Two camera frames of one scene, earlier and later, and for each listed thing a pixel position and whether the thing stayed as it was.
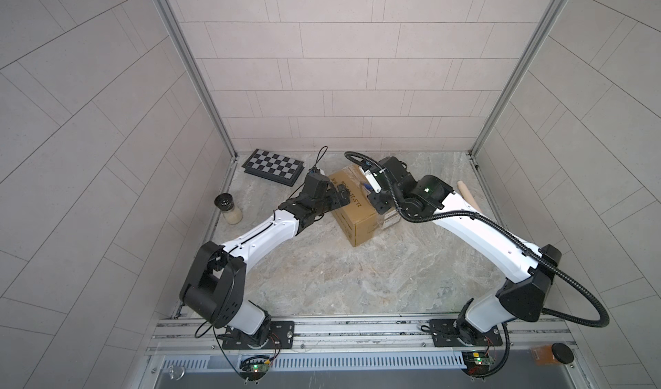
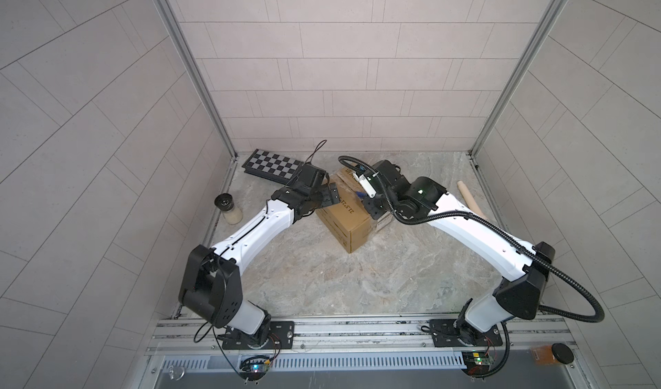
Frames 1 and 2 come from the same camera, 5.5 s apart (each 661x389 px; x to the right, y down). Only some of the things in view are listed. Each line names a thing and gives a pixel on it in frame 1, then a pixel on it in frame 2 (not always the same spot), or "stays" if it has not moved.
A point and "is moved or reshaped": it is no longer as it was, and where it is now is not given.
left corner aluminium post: x=171 y=19 stays
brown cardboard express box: x=359 y=219 is moved or reshaped
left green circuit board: x=254 y=367 stays
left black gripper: x=343 y=200 → x=326 y=200
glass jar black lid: x=225 y=203 stays
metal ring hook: x=176 y=373 stays
